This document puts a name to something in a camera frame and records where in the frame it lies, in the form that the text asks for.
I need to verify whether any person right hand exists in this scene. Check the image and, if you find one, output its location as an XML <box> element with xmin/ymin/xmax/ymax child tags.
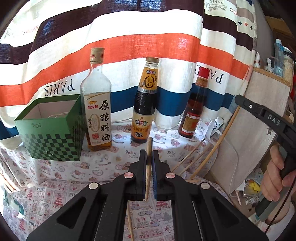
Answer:
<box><xmin>260</xmin><ymin>145</ymin><xmax>295</xmax><ymax>201</ymax></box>

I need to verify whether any translucent plastic cup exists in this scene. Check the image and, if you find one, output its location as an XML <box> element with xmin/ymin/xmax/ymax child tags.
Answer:
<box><xmin>186</xmin><ymin>178</ymin><xmax>202</xmax><ymax>185</ymax></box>

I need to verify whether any round beige board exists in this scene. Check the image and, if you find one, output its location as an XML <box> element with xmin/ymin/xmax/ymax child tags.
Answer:
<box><xmin>210</xmin><ymin>68</ymin><xmax>290</xmax><ymax>194</ymax></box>

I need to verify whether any bear pattern cloth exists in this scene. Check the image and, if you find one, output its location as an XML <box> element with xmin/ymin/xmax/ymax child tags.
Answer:
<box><xmin>1</xmin><ymin>121</ymin><xmax>217</xmax><ymax>191</ymax></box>

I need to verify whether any white charger device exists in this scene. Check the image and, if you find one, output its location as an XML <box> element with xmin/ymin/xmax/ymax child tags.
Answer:
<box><xmin>205</xmin><ymin>117</ymin><xmax>224</xmax><ymax>140</ymax></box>

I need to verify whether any clear spray bottle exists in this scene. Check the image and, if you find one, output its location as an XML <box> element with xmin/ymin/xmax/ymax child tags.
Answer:
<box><xmin>1</xmin><ymin>186</ymin><xmax>26</xmax><ymax>219</ymax></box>

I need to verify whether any red cap sauce bottle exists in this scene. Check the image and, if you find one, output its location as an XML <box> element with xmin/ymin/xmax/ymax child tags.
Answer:
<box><xmin>179</xmin><ymin>67</ymin><xmax>210</xmax><ymax>138</ymax></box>

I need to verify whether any green checkered box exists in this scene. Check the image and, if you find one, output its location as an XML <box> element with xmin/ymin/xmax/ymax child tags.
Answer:
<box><xmin>15</xmin><ymin>94</ymin><xmax>85</xmax><ymax>162</ymax></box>

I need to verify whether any clear cooking wine bottle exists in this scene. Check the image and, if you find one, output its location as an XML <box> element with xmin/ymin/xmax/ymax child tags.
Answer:
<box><xmin>80</xmin><ymin>48</ymin><xmax>112</xmax><ymax>151</ymax></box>

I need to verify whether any dark soy sauce bottle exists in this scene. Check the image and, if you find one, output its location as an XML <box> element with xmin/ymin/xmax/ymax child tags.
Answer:
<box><xmin>131</xmin><ymin>57</ymin><xmax>159</xmax><ymax>144</ymax></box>

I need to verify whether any striped Paris cloth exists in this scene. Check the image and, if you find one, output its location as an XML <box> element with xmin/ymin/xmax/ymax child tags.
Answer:
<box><xmin>1</xmin><ymin>1</ymin><xmax>257</xmax><ymax>139</ymax></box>

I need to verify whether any white charging cable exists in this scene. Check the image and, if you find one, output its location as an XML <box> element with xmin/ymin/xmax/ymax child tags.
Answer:
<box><xmin>218</xmin><ymin>131</ymin><xmax>240</xmax><ymax>195</ymax></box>

